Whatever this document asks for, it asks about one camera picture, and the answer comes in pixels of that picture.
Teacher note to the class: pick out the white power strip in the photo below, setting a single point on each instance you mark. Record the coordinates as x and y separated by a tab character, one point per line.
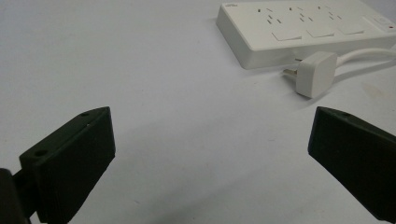
292	34

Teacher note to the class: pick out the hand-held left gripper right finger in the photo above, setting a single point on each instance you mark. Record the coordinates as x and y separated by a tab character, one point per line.
355	161

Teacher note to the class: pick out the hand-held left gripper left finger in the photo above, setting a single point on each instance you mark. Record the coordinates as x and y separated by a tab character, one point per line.
71	161

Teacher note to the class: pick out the white plug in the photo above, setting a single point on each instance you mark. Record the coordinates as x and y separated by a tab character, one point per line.
316	74

